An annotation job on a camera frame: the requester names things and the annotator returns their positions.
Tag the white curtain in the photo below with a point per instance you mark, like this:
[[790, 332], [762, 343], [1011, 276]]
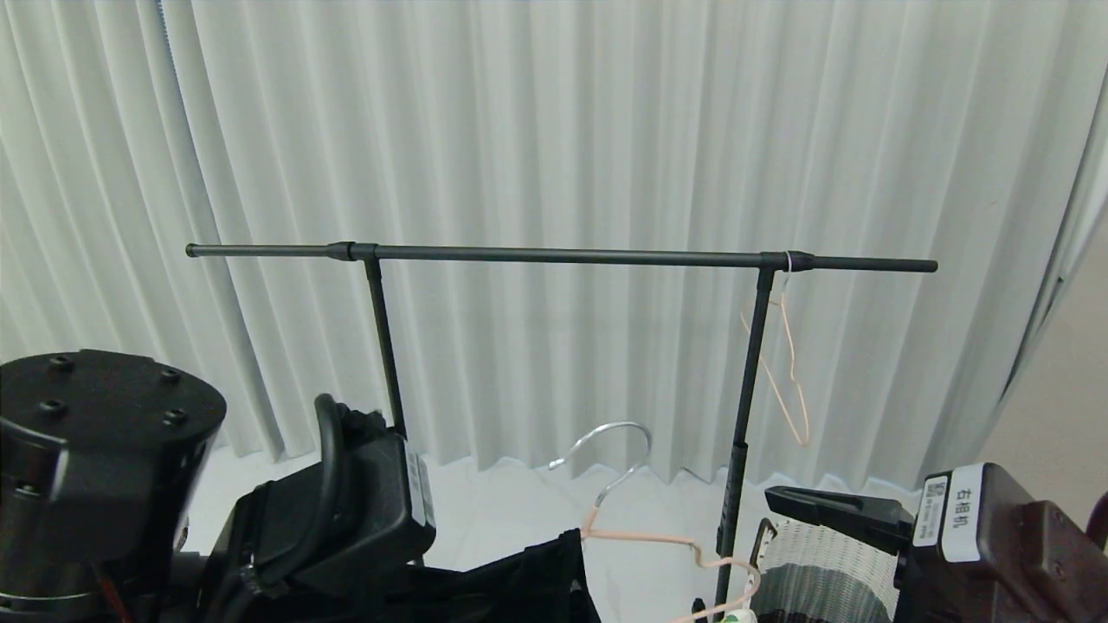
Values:
[[563, 130]]

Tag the white laundry basket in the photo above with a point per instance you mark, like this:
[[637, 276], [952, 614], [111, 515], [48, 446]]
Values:
[[822, 562]]

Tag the pink clothes hanger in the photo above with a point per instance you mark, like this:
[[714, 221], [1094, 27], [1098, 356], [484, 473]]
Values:
[[791, 368], [640, 538]]

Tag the black garment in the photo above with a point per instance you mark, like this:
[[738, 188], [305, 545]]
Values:
[[537, 588]]

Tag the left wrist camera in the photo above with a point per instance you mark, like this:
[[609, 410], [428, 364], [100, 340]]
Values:
[[381, 502]]

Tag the black clothes rack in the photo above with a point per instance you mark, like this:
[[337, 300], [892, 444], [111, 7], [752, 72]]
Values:
[[563, 255]]

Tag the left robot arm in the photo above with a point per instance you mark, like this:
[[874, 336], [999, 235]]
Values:
[[104, 450]]

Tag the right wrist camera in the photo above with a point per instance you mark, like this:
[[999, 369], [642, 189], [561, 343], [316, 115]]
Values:
[[1004, 536]]

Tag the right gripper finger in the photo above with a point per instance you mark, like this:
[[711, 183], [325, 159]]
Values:
[[866, 523]]

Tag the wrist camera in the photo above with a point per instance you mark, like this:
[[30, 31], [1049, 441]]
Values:
[[381, 502], [1004, 536]]

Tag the cream printed garment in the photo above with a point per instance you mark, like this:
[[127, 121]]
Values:
[[740, 616]]

